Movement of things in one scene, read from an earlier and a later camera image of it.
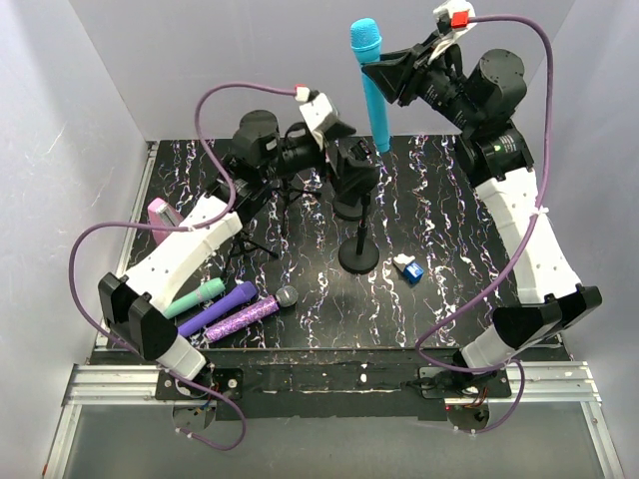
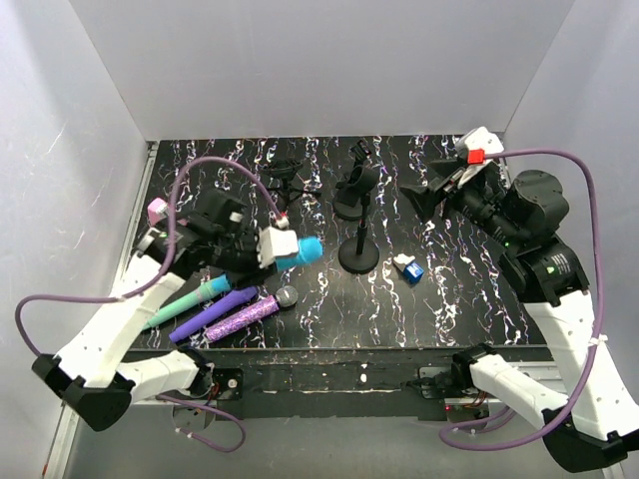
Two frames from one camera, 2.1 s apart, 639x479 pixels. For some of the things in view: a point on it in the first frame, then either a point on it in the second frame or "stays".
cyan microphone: (365, 37) -> (310, 248)
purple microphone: (242, 291) stays
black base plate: (333, 383) stays
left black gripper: (348, 169) -> (254, 272)
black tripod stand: (286, 194) stays
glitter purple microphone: (287, 296) stays
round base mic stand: (360, 253) stays
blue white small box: (413, 272) stays
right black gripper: (388, 73) -> (428, 196)
